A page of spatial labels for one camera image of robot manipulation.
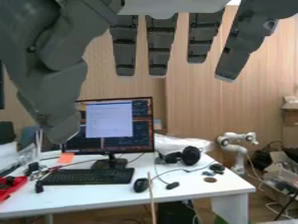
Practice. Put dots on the black keyboard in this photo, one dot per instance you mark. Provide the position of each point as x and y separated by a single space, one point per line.
88 176

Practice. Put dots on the black mouse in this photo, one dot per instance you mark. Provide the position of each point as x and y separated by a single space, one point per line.
141 185

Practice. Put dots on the thin stick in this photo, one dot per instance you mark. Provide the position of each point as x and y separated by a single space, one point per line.
152 200

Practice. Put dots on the cardboard box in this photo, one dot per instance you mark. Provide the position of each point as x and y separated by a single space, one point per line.
290 111

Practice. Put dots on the small black object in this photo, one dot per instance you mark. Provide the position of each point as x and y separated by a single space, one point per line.
39 187

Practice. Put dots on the computer screen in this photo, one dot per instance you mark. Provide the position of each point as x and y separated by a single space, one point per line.
111 123

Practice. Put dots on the red tray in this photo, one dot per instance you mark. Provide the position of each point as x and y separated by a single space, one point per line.
11 186

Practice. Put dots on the orange paper note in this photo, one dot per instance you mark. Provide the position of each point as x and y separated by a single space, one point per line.
66 158

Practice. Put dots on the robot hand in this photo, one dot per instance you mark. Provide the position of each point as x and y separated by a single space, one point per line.
48 66

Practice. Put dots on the black headphones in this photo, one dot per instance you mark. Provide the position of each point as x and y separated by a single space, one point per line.
191 155

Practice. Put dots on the white desk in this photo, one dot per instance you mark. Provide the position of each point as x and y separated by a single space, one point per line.
111 200

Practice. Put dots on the small white jointed device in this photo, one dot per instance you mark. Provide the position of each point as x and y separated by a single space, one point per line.
235 145

